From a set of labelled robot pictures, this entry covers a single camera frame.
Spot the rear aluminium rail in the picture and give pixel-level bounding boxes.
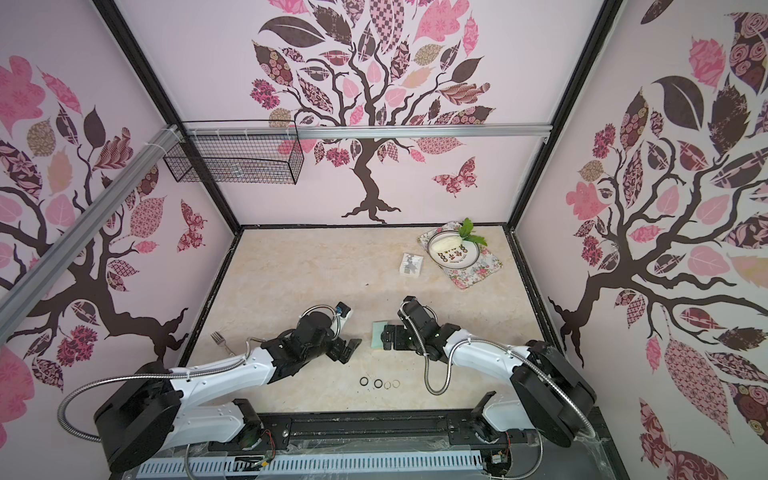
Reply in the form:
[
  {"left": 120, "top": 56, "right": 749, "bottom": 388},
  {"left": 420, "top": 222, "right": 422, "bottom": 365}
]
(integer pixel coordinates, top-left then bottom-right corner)
[{"left": 186, "top": 123, "right": 553, "bottom": 140}]

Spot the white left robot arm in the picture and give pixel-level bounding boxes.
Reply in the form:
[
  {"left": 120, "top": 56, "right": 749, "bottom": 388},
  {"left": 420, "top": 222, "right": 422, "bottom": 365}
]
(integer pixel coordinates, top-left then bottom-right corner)
[{"left": 94, "top": 303, "right": 360, "bottom": 473}]

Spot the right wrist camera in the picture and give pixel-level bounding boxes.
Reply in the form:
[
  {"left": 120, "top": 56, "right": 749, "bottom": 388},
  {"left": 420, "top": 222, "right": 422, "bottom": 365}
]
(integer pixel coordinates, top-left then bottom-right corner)
[{"left": 398, "top": 296, "right": 437, "bottom": 329}]

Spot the aluminium rail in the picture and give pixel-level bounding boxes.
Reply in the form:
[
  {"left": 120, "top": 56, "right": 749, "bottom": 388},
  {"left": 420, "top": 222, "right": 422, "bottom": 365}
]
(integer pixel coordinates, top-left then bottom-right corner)
[
  {"left": 186, "top": 123, "right": 553, "bottom": 140},
  {"left": 1, "top": 125, "right": 181, "bottom": 343}
]

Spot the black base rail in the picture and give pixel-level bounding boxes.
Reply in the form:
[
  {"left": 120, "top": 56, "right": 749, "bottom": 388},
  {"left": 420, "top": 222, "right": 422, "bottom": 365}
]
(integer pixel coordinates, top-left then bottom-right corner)
[{"left": 208, "top": 409, "right": 541, "bottom": 454}]

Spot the white slotted cable duct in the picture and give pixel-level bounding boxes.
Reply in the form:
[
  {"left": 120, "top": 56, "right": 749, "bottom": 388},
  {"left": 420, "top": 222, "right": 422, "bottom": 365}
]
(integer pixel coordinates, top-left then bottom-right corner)
[{"left": 130, "top": 451, "right": 483, "bottom": 479}]

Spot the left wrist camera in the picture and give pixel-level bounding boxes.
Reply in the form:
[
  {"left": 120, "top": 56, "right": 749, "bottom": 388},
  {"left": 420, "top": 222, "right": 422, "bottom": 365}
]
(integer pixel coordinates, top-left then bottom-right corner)
[{"left": 334, "top": 302, "right": 352, "bottom": 334}]

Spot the mint green box lid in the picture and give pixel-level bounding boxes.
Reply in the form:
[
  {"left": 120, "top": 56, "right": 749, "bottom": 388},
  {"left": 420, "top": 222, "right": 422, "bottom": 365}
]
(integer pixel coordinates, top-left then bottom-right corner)
[{"left": 371, "top": 321, "right": 391, "bottom": 350}]

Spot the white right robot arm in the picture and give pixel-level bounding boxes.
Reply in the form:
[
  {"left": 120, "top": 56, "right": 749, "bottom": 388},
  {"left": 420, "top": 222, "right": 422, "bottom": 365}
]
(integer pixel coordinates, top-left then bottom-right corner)
[{"left": 372, "top": 296, "right": 598, "bottom": 448}]

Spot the white toy radish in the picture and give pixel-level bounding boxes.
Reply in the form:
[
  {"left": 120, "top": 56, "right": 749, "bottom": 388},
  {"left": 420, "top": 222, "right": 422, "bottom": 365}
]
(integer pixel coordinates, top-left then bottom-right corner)
[{"left": 429, "top": 218, "right": 487, "bottom": 253}]

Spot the left metal conduit cable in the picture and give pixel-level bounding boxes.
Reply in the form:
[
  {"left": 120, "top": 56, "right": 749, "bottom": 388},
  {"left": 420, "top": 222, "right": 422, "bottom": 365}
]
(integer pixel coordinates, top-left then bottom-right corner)
[{"left": 56, "top": 302, "right": 340, "bottom": 445}]

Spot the white round printed plate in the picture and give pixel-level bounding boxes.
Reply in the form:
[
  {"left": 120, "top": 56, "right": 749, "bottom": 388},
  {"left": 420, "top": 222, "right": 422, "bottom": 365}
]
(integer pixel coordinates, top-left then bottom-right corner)
[{"left": 427, "top": 231, "right": 481, "bottom": 269}]

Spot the black corner frame post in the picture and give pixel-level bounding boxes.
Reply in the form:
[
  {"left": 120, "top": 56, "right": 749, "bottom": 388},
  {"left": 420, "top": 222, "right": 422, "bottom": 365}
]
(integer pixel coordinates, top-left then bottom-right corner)
[{"left": 506, "top": 0, "right": 624, "bottom": 231}]

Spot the left aluminium rail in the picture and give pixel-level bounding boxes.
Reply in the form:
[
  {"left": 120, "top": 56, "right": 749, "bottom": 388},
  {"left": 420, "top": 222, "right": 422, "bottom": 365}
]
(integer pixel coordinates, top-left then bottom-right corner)
[{"left": 1, "top": 125, "right": 181, "bottom": 343}]

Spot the silver metal fork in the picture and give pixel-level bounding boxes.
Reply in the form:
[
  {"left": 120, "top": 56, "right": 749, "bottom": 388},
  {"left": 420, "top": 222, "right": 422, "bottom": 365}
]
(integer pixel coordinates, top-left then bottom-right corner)
[{"left": 210, "top": 331, "right": 236, "bottom": 356}]

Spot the clear plastic ring bag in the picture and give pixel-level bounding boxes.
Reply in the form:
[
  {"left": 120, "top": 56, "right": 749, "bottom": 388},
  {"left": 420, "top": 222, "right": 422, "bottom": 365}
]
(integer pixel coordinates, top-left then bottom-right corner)
[{"left": 399, "top": 253, "right": 424, "bottom": 277}]

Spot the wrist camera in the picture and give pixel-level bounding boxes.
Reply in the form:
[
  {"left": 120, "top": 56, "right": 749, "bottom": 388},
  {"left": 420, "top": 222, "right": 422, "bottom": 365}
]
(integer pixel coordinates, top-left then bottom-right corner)
[
  {"left": 398, "top": 296, "right": 437, "bottom": 329},
  {"left": 334, "top": 302, "right": 352, "bottom": 334}
]

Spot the black wire basket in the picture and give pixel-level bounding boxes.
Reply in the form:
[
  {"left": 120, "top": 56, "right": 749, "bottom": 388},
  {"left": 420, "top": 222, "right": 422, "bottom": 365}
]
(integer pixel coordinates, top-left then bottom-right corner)
[{"left": 163, "top": 120, "right": 305, "bottom": 185}]

